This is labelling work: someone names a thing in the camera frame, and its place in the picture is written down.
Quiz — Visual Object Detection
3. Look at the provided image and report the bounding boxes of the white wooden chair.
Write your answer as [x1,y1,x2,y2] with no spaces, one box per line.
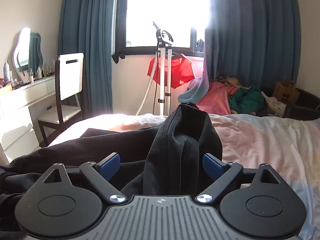
[37,53,84,146]

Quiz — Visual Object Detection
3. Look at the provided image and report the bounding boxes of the white garment steamer stand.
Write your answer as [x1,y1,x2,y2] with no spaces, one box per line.
[153,22,174,115]

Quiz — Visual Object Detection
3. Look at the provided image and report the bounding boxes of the white cloth bag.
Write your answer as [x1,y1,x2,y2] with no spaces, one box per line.
[261,92,286,117]

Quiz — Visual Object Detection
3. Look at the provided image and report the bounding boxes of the light blue clothing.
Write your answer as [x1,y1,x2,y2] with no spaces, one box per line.
[178,63,209,104]

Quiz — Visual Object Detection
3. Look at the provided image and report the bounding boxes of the steamer hose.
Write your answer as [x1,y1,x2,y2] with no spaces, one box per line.
[135,52,158,116]

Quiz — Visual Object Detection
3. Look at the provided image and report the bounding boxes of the red garment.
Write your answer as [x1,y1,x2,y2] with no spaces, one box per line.
[147,54,195,89]

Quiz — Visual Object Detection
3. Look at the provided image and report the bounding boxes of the green clothing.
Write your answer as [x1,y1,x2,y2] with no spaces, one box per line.
[228,86,265,114]

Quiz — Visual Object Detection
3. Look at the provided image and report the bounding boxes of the black pants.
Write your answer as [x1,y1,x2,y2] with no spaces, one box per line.
[1,105,222,239]

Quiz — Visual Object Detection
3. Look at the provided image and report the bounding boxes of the teal curtain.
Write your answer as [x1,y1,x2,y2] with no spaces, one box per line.
[203,0,301,88]
[57,0,114,117]

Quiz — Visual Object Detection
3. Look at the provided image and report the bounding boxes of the brown paper bag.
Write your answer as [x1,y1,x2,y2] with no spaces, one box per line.
[273,81,300,105]

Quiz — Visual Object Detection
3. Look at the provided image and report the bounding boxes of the pastel bed sheet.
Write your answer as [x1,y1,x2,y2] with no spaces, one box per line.
[47,112,320,240]

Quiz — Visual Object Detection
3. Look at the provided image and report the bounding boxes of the wavy mirror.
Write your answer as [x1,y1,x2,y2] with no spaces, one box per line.
[12,27,43,80]

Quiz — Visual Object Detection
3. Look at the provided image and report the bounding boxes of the white dressing table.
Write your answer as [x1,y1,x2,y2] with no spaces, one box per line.
[1,76,55,165]

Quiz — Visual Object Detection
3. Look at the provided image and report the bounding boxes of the pink clothing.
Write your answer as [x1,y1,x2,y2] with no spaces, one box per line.
[196,81,238,115]

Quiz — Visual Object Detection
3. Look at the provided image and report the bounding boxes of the teal left curtain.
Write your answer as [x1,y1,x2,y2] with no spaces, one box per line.
[57,0,114,117]

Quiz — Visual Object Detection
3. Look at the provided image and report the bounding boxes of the teal right curtain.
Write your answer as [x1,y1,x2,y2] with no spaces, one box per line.
[203,0,301,88]

